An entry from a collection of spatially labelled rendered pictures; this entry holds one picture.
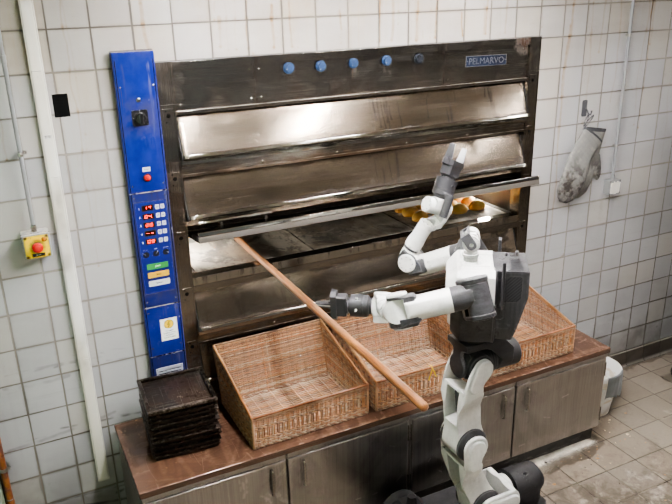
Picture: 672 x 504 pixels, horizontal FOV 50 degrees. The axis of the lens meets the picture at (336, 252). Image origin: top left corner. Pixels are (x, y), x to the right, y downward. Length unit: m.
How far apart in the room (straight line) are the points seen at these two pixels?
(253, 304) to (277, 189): 0.55
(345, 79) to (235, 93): 0.51
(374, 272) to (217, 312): 0.82
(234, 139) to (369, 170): 0.69
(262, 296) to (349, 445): 0.78
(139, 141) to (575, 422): 2.61
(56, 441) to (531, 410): 2.24
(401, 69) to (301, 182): 0.70
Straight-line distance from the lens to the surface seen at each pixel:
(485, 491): 3.27
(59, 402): 3.33
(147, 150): 2.98
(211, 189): 3.13
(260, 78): 3.13
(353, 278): 3.54
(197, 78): 3.04
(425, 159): 3.57
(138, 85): 2.94
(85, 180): 3.00
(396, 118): 3.43
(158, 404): 3.05
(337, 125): 3.28
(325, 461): 3.23
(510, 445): 3.84
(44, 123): 2.92
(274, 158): 3.19
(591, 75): 4.15
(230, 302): 3.32
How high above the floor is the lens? 2.39
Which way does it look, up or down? 21 degrees down
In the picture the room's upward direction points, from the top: 1 degrees counter-clockwise
